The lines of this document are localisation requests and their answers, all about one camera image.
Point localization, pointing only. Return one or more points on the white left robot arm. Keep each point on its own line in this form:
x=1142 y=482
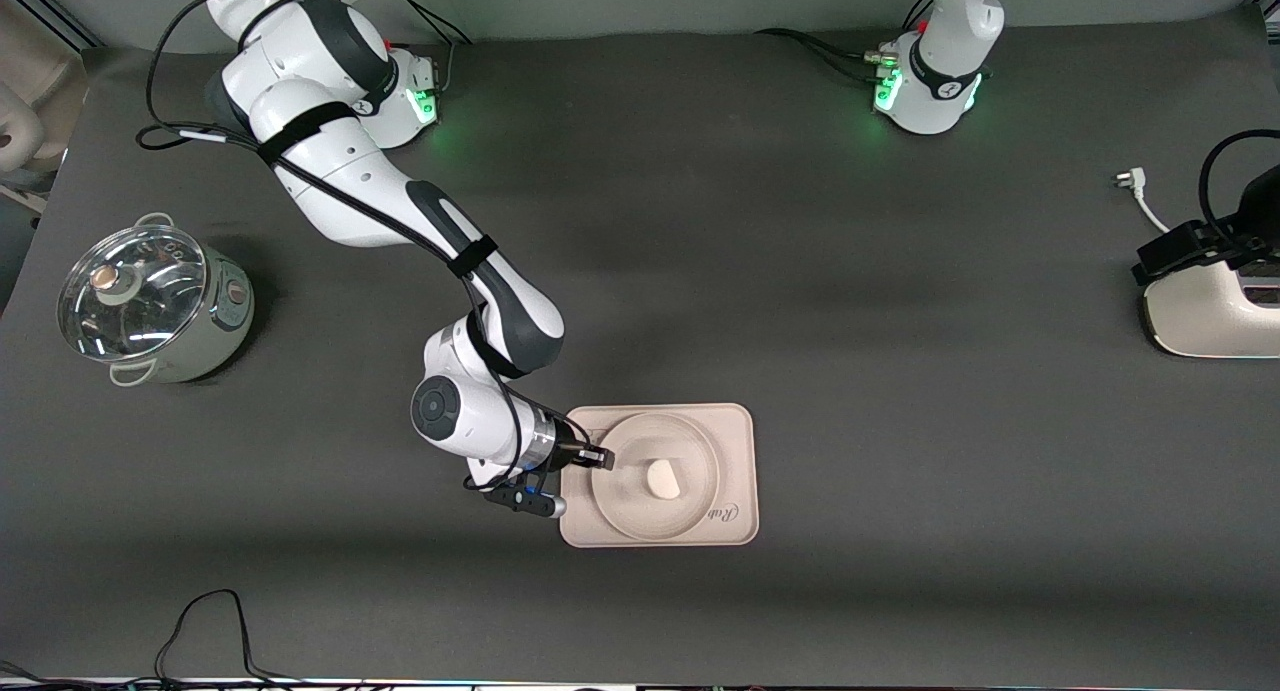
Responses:
x=940 y=71

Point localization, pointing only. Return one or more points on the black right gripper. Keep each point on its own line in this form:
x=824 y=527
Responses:
x=571 y=454

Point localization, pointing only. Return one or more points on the small white bun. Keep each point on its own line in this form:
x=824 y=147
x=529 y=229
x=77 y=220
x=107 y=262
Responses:
x=664 y=478

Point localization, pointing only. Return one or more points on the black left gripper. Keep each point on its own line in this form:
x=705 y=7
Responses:
x=1186 y=246

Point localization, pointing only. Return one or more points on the beige rectangular rabbit tray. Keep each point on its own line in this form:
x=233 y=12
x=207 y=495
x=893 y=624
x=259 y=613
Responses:
x=735 y=441

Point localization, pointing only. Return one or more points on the steel pot with glass lid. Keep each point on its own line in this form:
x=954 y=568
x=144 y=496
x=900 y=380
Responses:
x=150 y=301

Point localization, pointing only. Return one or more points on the round beige plate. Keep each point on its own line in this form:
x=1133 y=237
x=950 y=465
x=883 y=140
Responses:
x=640 y=511

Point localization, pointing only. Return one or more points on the white toaster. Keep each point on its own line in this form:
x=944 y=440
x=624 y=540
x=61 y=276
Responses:
x=1200 y=316

